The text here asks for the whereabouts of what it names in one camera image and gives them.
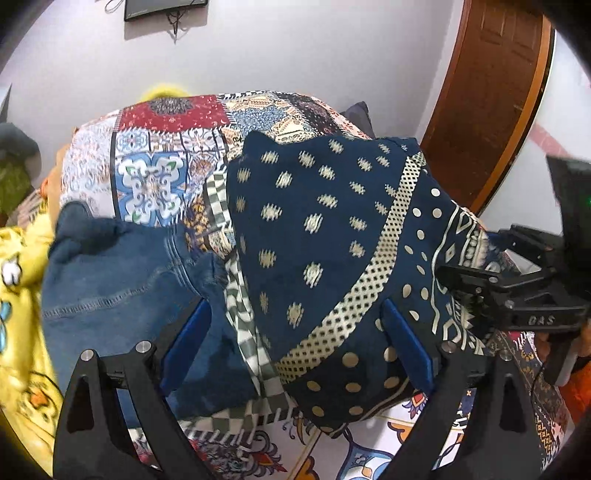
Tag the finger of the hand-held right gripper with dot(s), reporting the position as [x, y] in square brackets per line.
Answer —
[535, 244]
[480, 288]

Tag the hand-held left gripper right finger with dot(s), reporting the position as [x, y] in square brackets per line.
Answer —
[408, 344]

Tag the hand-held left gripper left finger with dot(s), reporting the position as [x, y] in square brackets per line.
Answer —
[184, 344]

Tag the navy patterned hoodie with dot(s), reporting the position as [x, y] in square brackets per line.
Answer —
[323, 221]

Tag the person's right hand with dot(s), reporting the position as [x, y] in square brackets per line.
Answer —
[544, 346]

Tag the blue jeans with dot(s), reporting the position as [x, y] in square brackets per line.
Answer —
[115, 277]

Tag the wooden door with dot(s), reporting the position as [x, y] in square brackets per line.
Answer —
[489, 92]

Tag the yellow cartoon blanket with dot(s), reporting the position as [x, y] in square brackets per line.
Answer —
[18, 323]

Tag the patchwork printed bedspread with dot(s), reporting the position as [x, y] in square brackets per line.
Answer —
[147, 180]

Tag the yellow pillow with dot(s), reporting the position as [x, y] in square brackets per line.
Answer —
[164, 91]

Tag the grey cushion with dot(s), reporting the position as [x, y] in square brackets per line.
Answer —
[16, 141]

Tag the wall-mounted television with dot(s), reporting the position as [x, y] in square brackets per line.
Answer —
[166, 8]

